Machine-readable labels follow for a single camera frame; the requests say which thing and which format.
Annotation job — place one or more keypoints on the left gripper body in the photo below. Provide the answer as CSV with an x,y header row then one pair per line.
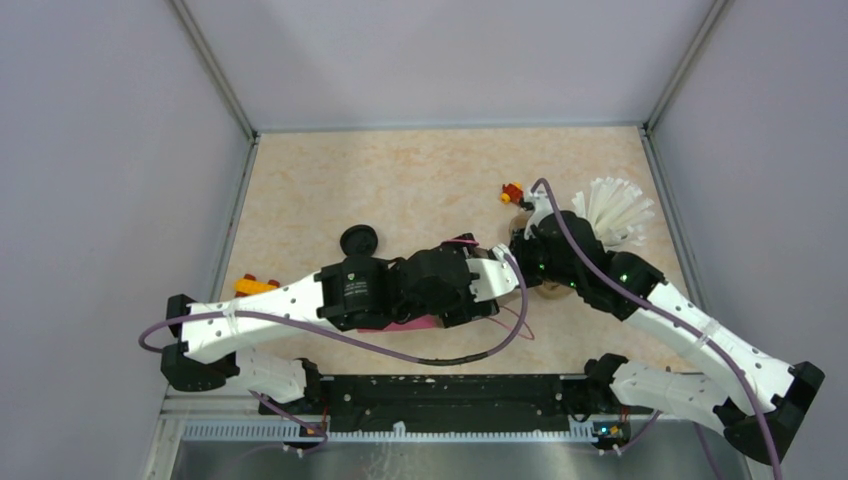
x,y
459,307

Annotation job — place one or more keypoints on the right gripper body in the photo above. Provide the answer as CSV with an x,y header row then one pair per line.
x,y
535,265

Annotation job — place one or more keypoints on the pink paper bag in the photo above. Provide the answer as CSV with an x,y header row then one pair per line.
x,y
378,305

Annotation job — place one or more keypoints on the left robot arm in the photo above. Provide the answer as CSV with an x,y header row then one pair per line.
x,y
216,343

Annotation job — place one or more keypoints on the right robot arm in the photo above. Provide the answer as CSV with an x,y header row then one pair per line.
x,y
755,401

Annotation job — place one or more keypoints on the brown pulp cup carrier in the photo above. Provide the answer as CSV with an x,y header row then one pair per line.
x,y
547,289

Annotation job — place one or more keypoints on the red yellow green toy blocks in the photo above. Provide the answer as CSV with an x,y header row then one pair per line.
x,y
511,193

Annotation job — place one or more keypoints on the white cup of straws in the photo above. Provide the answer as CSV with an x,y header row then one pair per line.
x,y
617,210

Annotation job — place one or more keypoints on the yellow red toy car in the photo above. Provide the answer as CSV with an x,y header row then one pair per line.
x,y
249,285

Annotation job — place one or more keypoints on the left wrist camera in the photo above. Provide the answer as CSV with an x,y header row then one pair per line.
x,y
493,275

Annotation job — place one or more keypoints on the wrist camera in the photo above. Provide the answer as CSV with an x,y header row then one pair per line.
x,y
540,208
493,275

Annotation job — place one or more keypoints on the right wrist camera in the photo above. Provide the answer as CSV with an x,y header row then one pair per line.
x,y
540,208

